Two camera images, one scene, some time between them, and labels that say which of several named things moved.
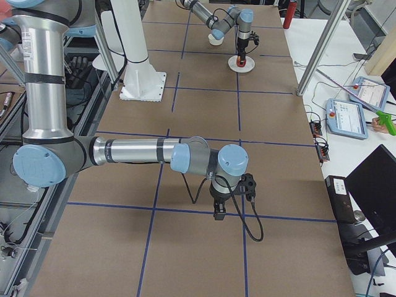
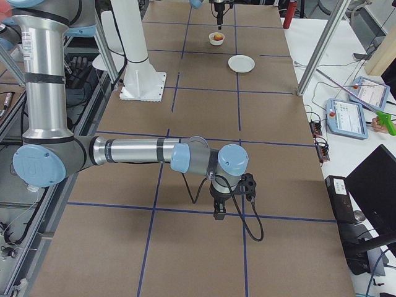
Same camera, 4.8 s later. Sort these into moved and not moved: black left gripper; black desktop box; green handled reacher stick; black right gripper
Moved: black left gripper
Not moved: green handled reacher stick; black right gripper; black desktop box
